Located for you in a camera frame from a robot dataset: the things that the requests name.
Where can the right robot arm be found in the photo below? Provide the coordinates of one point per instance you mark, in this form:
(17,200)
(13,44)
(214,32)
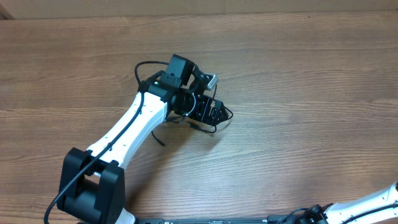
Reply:
(373,208)

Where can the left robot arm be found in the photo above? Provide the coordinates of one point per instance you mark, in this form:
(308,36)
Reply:
(92,183)

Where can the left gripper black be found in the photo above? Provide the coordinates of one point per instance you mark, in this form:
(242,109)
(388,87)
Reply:
(202,114)

